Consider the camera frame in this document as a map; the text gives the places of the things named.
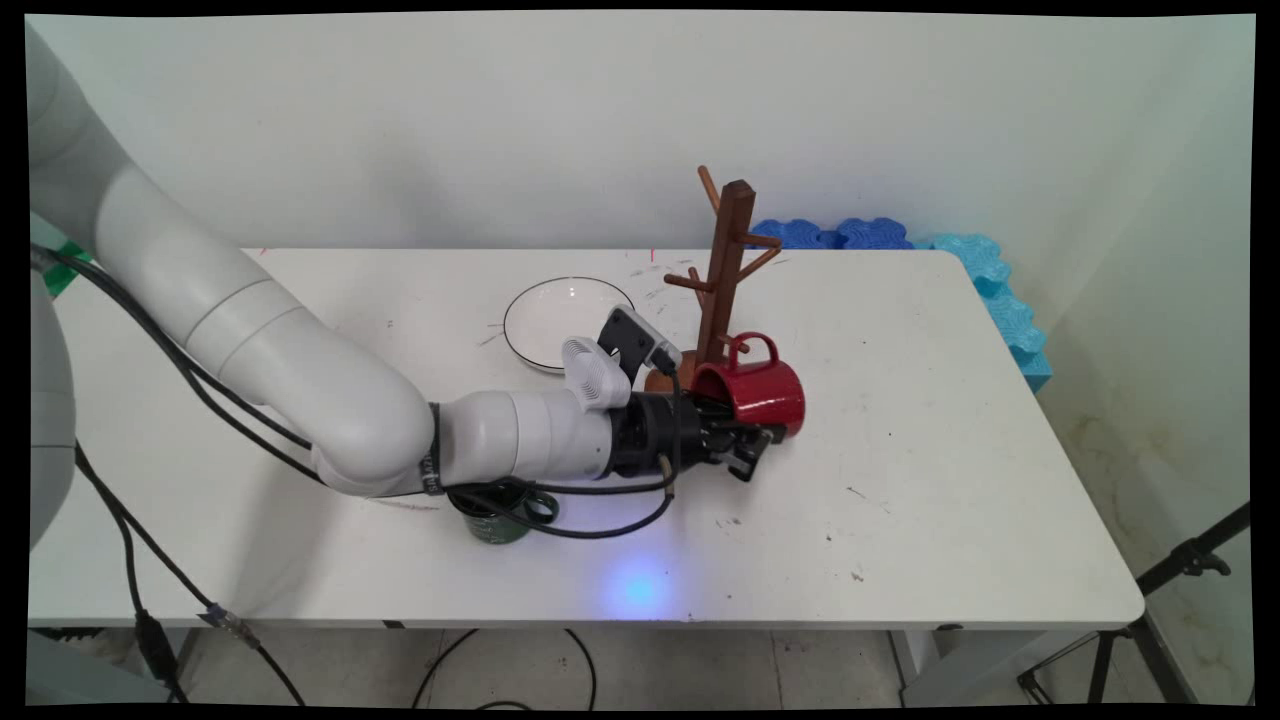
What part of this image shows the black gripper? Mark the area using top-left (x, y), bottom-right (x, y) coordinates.
top-left (610, 391), bottom-right (788, 484)

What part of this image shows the red ceramic mug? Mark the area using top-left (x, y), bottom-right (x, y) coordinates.
top-left (689, 332), bottom-right (808, 439)

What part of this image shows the brown wooden mug tree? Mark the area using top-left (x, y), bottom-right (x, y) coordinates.
top-left (643, 165), bottom-right (782, 397)

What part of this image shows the dark blue foam mat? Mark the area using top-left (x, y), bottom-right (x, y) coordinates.
top-left (748, 218), bottom-right (843, 251)
top-left (835, 217), bottom-right (916, 251)

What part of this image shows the white plate with black rim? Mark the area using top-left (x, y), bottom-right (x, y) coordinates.
top-left (502, 276), bottom-right (638, 376)

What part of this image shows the dark green mug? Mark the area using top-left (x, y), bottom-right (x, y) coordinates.
top-left (447, 478), bottom-right (562, 547)

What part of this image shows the white table leg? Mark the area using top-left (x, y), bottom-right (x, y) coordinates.
top-left (888, 625), bottom-right (963, 707)

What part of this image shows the light blue foam mat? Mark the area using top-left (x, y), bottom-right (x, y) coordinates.
top-left (912, 233), bottom-right (1054, 393)

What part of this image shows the black tripod stand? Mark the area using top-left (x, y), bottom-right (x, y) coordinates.
top-left (1017, 500), bottom-right (1252, 706)

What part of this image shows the green floor mat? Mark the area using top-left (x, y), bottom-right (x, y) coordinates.
top-left (42, 238), bottom-right (93, 299)

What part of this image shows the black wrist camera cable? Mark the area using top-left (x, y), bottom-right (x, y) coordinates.
top-left (446, 345), bottom-right (691, 542)

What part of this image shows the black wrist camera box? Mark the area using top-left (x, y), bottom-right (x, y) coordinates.
top-left (597, 304), bottom-right (685, 380)

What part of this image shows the white vented camera mount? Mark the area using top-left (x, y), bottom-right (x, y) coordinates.
top-left (560, 336), bottom-right (634, 414)

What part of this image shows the black floor cable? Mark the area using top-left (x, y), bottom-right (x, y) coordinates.
top-left (411, 627), bottom-right (599, 712)

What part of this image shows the black cable strap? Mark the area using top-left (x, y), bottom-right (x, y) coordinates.
top-left (419, 401), bottom-right (447, 498)

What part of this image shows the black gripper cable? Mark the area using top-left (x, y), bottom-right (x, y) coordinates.
top-left (30, 246), bottom-right (681, 501)

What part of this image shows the black hanging cable with connectors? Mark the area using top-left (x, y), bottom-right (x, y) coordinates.
top-left (74, 443), bottom-right (307, 707)

